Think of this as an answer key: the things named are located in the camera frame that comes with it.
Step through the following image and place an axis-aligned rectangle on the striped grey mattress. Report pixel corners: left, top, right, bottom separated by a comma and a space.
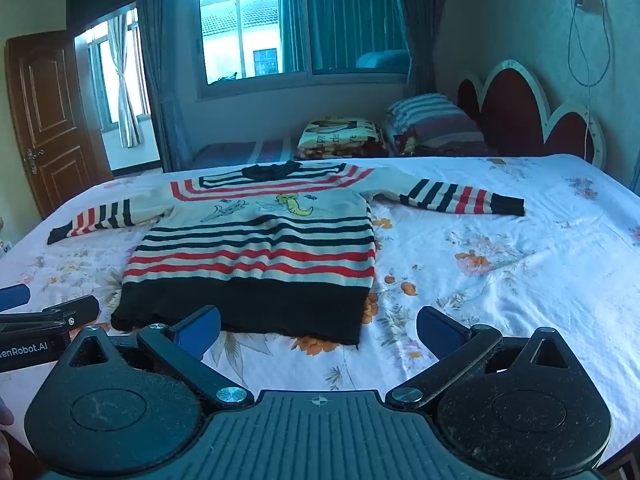
192, 137, 307, 169

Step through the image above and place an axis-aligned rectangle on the brown wooden door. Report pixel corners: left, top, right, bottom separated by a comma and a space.
5, 30, 114, 219

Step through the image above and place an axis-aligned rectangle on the striped knit sweater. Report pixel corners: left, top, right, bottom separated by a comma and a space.
47, 160, 526, 347

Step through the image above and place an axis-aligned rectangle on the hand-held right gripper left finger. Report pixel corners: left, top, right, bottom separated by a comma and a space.
56, 305, 256, 411

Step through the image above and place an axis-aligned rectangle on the white sheer curtain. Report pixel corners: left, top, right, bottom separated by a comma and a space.
107, 10, 145, 149

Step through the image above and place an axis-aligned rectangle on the person's left hand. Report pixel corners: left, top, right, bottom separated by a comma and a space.
0, 396, 17, 467

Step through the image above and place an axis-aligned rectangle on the teal sheer curtain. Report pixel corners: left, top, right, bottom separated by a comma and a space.
277, 0, 407, 75

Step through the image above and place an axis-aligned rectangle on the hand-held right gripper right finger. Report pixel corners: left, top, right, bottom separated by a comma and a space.
387, 305, 582, 409

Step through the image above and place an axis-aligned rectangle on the red scalloped headboard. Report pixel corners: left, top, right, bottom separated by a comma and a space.
456, 59, 609, 171

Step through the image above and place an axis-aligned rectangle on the sliding glass window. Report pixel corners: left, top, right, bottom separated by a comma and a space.
190, 0, 417, 102

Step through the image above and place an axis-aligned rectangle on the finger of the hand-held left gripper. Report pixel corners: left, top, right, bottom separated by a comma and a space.
0, 284, 32, 312
0, 295, 101, 336

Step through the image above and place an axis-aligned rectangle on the red patterned pillow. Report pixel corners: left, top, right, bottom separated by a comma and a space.
297, 117, 397, 162

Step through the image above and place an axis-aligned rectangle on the striped pillow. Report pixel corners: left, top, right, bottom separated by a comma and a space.
384, 92, 495, 157

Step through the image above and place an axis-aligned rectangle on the grey curtain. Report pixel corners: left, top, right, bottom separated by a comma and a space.
390, 0, 455, 100
132, 0, 202, 172

